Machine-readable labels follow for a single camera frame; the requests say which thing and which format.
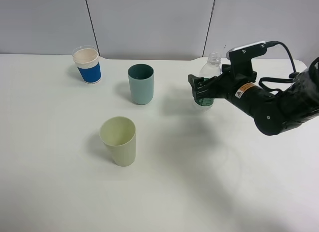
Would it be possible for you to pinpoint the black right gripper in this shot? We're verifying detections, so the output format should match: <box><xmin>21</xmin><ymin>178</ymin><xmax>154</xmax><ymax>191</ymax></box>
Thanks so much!
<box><xmin>188</xmin><ymin>64</ymin><xmax>257</xmax><ymax>102</ymax></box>

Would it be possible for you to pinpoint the clear plastic water bottle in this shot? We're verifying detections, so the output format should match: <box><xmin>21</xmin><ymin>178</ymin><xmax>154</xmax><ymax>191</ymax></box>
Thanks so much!
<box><xmin>194</xmin><ymin>52</ymin><xmax>221</xmax><ymax>111</ymax></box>

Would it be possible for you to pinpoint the teal plastic cup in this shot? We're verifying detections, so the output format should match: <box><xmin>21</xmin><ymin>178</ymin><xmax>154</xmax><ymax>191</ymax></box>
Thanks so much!
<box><xmin>128</xmin><ymin>64</ymin><xmax>154</xmax><ymax>105</ymax></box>

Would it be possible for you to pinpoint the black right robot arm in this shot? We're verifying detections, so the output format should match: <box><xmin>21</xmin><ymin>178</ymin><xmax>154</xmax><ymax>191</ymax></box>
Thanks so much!
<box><xmin>188</xmin><ymin>59</ymin><xmax>319</xmax><ymax>136</ymax></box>

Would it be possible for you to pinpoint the light green plastic cup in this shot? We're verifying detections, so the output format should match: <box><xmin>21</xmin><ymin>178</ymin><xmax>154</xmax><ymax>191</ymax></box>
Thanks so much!
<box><xmin>99</xmin><ymin>116</ymin><xmax>136</xmax><ymax>167</ymax></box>

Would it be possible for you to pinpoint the blue paper cup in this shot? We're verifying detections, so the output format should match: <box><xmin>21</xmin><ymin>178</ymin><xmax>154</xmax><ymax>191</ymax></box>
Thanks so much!
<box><xmin>72</xmin><ymin>46</ymin><xmax>101</xmax><ymax>84</ymax></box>

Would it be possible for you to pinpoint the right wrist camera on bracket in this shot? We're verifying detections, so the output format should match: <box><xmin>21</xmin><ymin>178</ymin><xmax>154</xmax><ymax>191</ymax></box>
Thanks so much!
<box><xmin>226</xmin><ymin>41</ymin><xmax>267</xmax><ymax>82</ymax></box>

